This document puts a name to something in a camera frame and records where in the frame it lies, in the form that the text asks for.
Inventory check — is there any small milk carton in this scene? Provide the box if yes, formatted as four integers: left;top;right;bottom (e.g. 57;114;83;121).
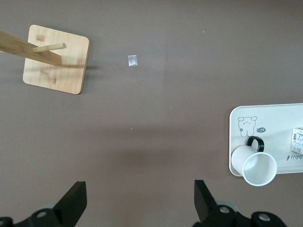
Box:
291;127;303;152

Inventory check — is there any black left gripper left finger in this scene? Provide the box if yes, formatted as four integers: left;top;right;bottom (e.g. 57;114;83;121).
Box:
0;181;88;227

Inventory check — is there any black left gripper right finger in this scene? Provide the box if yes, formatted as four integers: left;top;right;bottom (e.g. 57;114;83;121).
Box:
194;179;288;227

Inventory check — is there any wooden cup rack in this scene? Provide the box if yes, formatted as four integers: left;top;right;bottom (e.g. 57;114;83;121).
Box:
0;24;91;95

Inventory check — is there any cream tray with rabbit print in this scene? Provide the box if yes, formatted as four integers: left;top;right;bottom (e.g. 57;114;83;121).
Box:
229;103;303;177

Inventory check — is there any white cup with black handle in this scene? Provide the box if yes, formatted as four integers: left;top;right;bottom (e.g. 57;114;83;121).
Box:
231;136;278;187

